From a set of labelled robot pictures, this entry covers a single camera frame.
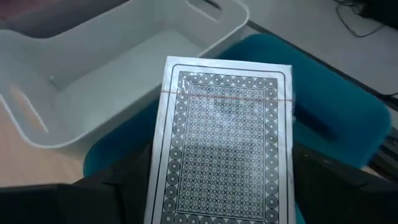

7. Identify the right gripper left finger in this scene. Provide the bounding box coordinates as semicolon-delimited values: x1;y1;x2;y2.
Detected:
0;141;155;224

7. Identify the teal blue storage bin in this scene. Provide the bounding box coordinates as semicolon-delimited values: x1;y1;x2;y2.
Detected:
82;33;392;224

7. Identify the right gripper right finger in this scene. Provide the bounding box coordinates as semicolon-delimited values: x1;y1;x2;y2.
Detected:
292;144;398;224

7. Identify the white playing card deck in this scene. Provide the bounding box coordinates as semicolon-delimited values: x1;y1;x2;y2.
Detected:
143;55;296;224

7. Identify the dark grey storage bin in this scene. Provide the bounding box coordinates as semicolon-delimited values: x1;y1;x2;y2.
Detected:
0;0;130;40

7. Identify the black coiled cable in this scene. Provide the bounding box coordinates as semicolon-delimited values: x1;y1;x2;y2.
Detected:
334;0;398;39

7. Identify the white storage bin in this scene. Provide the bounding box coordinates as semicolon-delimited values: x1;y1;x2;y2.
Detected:
0;0;251;149

